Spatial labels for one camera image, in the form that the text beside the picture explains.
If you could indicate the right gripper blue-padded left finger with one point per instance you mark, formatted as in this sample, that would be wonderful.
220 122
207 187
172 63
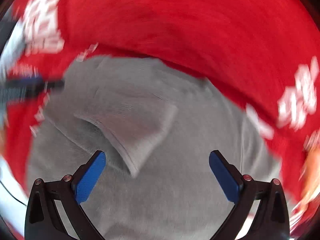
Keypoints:
42 219

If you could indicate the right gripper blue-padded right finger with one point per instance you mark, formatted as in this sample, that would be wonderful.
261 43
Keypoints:
271 220

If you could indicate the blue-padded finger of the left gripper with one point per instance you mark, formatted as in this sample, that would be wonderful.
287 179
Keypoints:
30 87

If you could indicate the grey knitted sweater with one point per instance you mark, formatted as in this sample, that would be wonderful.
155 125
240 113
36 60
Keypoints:
157 127

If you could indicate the red printed bed blanket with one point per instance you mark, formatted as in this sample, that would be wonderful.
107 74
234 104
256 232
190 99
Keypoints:
261 55

